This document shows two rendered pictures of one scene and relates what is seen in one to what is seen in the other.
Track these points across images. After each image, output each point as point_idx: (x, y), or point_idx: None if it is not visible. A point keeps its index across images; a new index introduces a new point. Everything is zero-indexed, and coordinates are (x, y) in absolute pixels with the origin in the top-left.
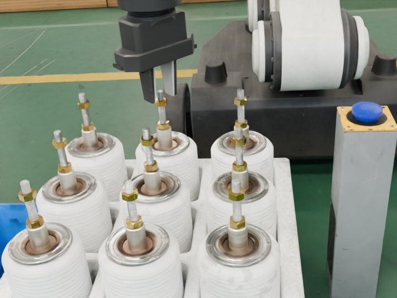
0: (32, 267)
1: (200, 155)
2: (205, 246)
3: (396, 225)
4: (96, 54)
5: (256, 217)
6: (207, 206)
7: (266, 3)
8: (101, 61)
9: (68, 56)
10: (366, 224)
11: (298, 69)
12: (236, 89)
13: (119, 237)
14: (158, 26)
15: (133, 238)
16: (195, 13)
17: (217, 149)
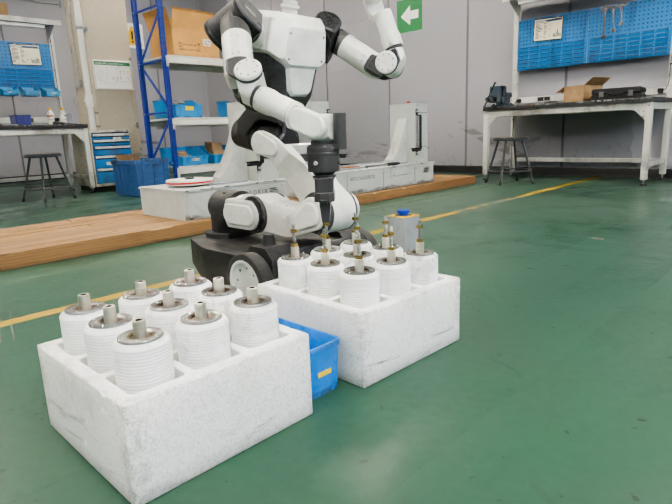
0: (372, 273)
1: None
2: (413, 254)
3: None
4: (48, 296)
5: (402, 254)
6: (380, 257)
7: (262, 204)
8: (65, 297)
9: (20, 303)
10: None
11: (340, 215)
12: (287, 245)
13: (382, 261)
14: (333, 180)
15: (394, 254)
16: (88, 262)
17: (350, 245)
